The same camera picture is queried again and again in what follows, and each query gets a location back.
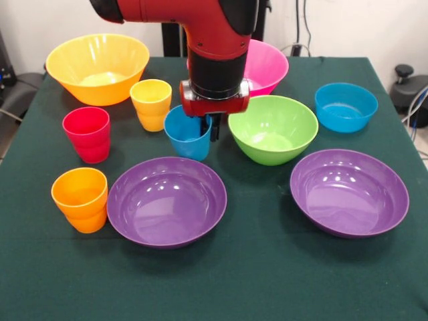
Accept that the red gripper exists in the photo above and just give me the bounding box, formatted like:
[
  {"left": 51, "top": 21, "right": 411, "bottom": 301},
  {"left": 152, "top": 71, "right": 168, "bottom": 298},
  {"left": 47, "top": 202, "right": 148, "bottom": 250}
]
[{"left": 179, "top": 78, "right": 251, "bottom": 142}]

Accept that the blue plastic cup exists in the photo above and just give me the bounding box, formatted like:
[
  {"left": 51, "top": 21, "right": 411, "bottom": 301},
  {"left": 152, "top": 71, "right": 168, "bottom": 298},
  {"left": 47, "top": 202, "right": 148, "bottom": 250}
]
[{"left": 163, "top": 104, "right": 213, "bottom": 161}]

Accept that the large pink plastic bowl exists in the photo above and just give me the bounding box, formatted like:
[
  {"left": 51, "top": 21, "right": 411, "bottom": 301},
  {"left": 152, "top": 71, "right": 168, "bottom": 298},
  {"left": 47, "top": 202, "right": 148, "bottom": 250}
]
[{"left": 185, "top": 39, "right": 290, "bottom": 98}]

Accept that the shallow purple plastic bowl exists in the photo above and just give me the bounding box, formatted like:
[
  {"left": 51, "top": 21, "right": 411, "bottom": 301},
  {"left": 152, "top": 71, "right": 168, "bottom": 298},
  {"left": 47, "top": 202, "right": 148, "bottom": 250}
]
[
  {"left": 290, "top": 148, "right": 411, "bottom": 239},
  {"left": 106, "top": 156, "right": 228, "bottom": 250}
]

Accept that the small blue plastic bowl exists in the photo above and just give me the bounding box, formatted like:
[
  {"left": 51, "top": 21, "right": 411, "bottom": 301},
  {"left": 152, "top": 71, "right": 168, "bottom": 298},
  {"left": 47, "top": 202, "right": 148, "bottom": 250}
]
[{"left": 314, "top": 82, "right": 379, "bottom": 134}]

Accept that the yellow orange plastic cup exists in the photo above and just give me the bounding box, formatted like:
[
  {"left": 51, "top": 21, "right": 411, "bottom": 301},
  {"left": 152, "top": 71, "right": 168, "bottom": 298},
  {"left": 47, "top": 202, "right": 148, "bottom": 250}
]
[{"left": 129, "top": 78, "right": 173, "bottom": 132}]

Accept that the green plastic bowl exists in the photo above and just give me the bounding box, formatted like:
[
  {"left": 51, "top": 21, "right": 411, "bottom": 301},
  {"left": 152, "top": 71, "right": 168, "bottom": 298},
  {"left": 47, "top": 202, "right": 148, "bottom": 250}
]
[{"left": 227, "top": 95, "right": 319, "bottom": 167}]

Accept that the large orange plastic bowl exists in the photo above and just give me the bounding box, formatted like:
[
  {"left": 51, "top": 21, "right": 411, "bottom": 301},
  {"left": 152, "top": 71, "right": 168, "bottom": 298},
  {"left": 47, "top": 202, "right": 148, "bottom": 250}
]
[{"left": 45, "top": 33, "right": 150, "bottom": 107}]

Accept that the red plastic cup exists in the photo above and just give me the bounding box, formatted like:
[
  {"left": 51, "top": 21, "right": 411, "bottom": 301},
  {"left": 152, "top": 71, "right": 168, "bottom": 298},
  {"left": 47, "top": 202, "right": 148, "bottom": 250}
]
[{"left": 62, "top": 106, "right": 112, "bottom": 165}]

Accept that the dark green tablecloth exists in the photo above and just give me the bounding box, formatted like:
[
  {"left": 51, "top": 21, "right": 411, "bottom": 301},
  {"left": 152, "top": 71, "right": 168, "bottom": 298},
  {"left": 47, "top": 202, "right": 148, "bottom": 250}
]
[{"left": 0, "top": 56, "right": 428, "bottom": 321}]

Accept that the black grey chair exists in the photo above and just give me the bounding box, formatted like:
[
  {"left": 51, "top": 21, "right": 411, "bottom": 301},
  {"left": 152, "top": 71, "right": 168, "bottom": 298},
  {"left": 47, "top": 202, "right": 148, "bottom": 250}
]
[{"left": 0, "top": 72, "right": 46, "bottom": 122}]

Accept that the black stand with knob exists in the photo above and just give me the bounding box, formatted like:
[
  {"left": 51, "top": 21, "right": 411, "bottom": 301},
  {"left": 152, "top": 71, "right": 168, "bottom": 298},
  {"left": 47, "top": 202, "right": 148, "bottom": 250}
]
[{"left": 389, "top": 64, "right": 428, "bottom": 114}]

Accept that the black equipment box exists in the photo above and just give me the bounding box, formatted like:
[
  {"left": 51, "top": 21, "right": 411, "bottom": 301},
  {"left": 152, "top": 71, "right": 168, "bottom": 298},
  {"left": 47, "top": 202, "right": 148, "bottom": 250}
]
[{"left": 0, "top": 31, "right": 17, "bottom": 88}]

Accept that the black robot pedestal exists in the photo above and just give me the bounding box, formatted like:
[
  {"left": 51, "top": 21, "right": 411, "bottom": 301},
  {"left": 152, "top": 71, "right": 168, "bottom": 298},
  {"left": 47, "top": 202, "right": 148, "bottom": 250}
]
[{"left": 160, "top": 0, "right": 272, "bottom": 58}]

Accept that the light blue cable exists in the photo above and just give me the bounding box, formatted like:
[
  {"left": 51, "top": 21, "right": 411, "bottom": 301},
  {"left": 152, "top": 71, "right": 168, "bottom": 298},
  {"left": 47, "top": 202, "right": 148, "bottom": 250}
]
[{"left": 401, "top": 85, "right": 428, "bottom": 126}]

